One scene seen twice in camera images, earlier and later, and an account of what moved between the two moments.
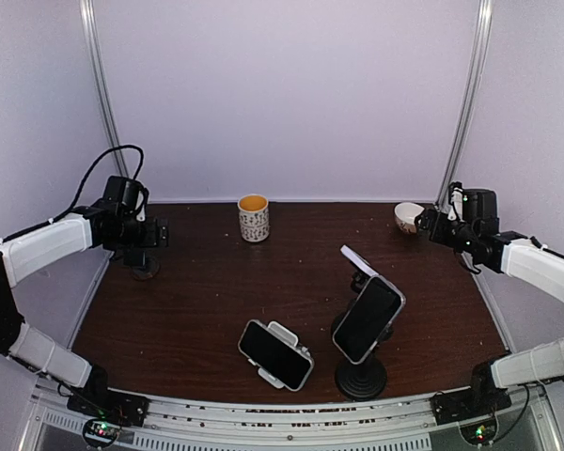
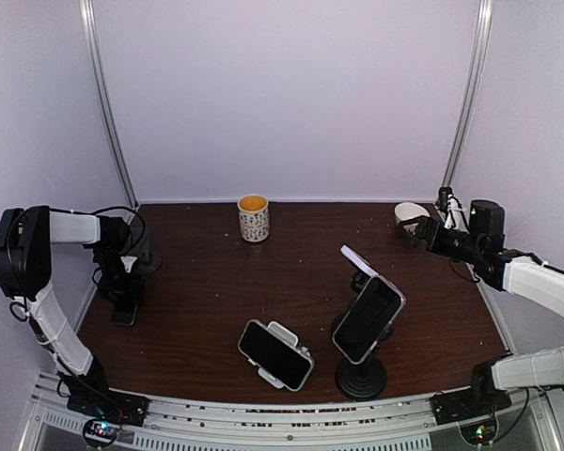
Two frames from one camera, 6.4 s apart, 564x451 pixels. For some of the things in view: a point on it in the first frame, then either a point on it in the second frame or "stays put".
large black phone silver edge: [368, 319] stays put
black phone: [274, 355] stays put
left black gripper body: [131, 236] → [113, 276]
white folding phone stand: [289, 337] stays put
